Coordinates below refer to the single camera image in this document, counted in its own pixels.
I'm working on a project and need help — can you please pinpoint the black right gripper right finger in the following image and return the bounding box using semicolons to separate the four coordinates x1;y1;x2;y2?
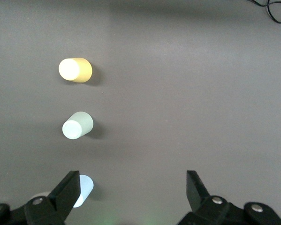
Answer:
177;170;281;225

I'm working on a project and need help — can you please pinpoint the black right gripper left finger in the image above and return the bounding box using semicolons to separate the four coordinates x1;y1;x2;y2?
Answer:
0;170;81;225

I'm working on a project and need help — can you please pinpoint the pale green plastic cup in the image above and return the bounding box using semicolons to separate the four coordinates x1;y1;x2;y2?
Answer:
62;111;94;140

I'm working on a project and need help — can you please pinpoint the yellow plastic cup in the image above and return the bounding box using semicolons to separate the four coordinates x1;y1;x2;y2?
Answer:
58;57;93;83

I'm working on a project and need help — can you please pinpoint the light blue plastic cup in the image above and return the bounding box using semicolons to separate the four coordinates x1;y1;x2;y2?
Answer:
31;174;94;209

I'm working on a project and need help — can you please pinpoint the dark grey table mat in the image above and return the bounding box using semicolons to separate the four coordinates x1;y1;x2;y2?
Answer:
0;0;281;225

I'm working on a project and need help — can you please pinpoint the loose thin black cable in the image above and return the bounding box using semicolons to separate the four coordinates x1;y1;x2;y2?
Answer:
247;0;281;24

